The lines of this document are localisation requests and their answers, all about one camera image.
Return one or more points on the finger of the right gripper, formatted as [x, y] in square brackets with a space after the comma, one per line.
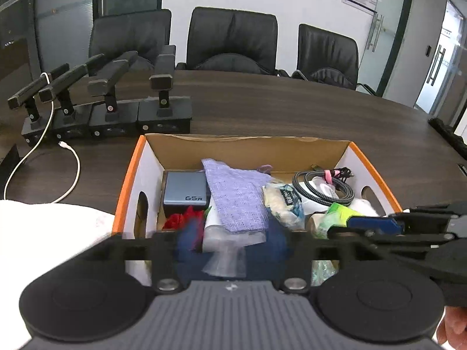
[381, 225]
[348, 244]

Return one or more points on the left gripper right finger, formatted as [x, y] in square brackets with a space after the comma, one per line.
[294, 272]

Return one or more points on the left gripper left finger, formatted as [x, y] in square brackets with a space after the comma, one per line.
[175, 260]

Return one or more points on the dark navy case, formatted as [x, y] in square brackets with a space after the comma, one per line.
[261, 259]

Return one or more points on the green tissue pack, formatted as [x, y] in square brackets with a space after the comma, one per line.
[337, 215]

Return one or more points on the red snack wrapper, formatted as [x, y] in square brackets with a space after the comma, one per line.
[179, 221]

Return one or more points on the yellow white plug adapter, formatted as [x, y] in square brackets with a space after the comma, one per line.
[314, 222]

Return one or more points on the white pill box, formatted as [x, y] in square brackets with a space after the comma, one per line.
[310, 206]

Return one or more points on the blue snack packet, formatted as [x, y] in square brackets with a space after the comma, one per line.
[284, 203]

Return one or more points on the grey 65W charger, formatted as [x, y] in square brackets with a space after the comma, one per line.
[184, 189]

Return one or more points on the purple knit pouch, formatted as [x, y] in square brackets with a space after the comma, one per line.
[238, 196]

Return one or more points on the iridescent plastic bag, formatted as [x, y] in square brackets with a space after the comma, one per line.
[322, 270]

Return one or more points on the sheep plush toy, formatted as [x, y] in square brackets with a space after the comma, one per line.
[363, 207]

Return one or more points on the person right hand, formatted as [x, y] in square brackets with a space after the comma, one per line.
[452, 328]

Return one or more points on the red cardboard box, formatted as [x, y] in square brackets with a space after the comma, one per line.
[155, 154]

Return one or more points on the white fluffy towel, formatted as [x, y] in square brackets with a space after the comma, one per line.
[35, 239]

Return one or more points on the black office chair right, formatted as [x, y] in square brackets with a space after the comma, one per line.
[327, 58]

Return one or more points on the black office chair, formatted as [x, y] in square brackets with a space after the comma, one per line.
[327, 58]
[146, 32]
[232, 41]

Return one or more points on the black stand rack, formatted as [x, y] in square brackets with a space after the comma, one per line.
[77, 102]

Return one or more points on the black office chair middle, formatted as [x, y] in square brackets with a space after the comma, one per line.
[232, 41]

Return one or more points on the black office chair left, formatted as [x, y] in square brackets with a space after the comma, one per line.
[146, 32]

